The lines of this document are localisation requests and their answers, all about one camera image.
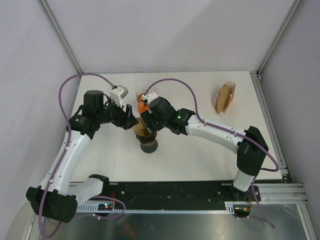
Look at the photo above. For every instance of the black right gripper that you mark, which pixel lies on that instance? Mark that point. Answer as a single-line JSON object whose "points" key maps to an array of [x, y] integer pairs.
{"points": [[148, 117]]}

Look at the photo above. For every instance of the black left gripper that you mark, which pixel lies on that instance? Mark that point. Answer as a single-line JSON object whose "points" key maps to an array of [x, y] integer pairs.
{"points": [[126, 120]]}

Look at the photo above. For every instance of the brown paper coffee filter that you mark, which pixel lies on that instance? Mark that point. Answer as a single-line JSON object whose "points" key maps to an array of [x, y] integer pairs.
{"points": [[141, 129]]}

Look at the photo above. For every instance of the orange liquid glass beaker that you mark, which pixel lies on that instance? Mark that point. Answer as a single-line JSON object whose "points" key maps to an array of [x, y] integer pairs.
{"points": [[141, 106]]}

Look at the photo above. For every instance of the olive green plastic dripper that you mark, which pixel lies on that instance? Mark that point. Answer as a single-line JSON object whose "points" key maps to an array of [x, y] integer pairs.
{"points": [[149, 139]]}

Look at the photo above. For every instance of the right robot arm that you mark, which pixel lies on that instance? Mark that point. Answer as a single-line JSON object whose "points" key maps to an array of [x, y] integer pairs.
{"points": [[249, 145]]}

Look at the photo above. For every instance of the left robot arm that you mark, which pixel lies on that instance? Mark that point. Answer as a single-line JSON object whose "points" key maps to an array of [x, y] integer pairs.
{"points": [[54, 198]]}

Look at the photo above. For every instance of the orange coffee filter box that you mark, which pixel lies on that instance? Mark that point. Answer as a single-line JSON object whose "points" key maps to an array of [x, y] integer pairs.
{"points": [[231, 87]]}

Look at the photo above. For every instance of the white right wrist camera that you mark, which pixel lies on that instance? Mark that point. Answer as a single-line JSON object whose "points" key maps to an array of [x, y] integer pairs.
{"points": [[148, 98]]}

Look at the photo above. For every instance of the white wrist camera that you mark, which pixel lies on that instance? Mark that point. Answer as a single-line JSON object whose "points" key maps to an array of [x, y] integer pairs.
{"points": [[148, 98], [117, 94]]}

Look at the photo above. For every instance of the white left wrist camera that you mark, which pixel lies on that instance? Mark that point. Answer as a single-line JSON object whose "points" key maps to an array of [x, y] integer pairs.
{"points": [[117, 94]]}

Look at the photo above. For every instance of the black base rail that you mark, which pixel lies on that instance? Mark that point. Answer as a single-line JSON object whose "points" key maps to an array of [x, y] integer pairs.
{"points": [[174, 197]]}

